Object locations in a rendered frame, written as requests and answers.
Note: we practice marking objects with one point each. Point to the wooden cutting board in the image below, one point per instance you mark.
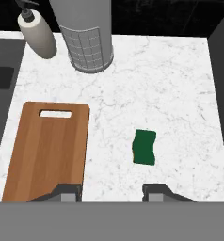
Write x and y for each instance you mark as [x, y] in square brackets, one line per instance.
[48, 150]

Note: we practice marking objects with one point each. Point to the dark grey sink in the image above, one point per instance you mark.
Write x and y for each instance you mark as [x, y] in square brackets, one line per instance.
[2, 91]

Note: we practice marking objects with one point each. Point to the grey cylindrical mesh canister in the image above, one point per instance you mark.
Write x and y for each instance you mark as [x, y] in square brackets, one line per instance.
[85, 34]

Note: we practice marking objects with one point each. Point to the dark grey tall cabinet side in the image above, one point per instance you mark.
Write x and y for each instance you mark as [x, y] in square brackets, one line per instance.
[222, 94]

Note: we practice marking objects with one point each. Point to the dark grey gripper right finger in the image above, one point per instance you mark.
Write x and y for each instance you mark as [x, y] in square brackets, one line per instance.
[156, 191]

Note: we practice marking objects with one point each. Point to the beige soap dispenser bottle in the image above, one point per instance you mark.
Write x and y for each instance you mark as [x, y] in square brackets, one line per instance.
[37, 34]

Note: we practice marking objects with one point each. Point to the green sponge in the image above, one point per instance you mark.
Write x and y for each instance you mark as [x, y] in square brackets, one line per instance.
[144, 147]

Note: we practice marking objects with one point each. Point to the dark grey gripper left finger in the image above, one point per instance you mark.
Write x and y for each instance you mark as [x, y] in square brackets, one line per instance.
[67, 192]

